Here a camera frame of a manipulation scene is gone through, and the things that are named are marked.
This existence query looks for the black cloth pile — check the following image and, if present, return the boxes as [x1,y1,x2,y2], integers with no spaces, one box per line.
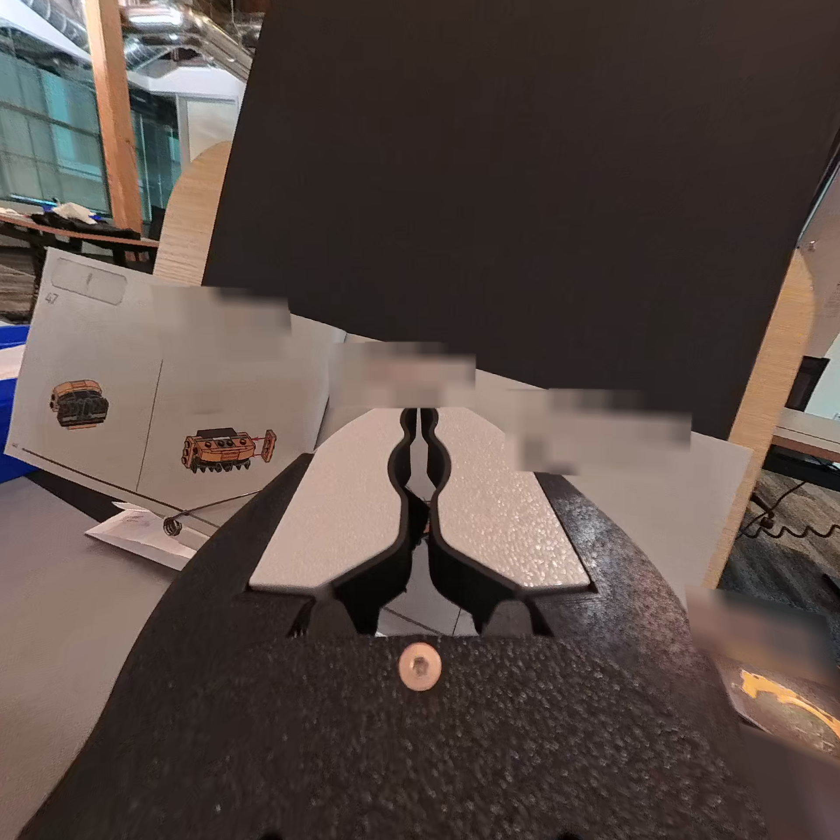
[29,210,142,241]

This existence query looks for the white paper sheets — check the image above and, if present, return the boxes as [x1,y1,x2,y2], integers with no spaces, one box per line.
[84,500,212,572]

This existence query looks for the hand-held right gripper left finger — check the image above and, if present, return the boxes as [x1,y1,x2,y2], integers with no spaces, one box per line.
[249,407,421,597]

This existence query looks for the wire page holder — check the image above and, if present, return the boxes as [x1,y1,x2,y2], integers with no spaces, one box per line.
[112,489,280,537]

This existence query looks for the blue plastic bin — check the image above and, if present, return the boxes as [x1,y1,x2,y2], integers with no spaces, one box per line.
[0,320,35,484]

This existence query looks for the lego instruction booklet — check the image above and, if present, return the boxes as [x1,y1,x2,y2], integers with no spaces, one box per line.
[7,248,753,595]

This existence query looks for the black coiled cable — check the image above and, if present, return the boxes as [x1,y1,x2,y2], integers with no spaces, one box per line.
[734,504,840,547]

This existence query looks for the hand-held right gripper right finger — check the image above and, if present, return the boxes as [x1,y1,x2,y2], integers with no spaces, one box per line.
[423,407,593,597]

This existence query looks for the printed plastic bag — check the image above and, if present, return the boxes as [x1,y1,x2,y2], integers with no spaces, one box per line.
[714,658,840,753]

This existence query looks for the wooden background table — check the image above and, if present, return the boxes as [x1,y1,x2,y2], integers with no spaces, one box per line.
[0,211,160,271]

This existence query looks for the wooden pillar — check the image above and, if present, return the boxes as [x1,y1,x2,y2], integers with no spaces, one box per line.
[84,0,144,235]

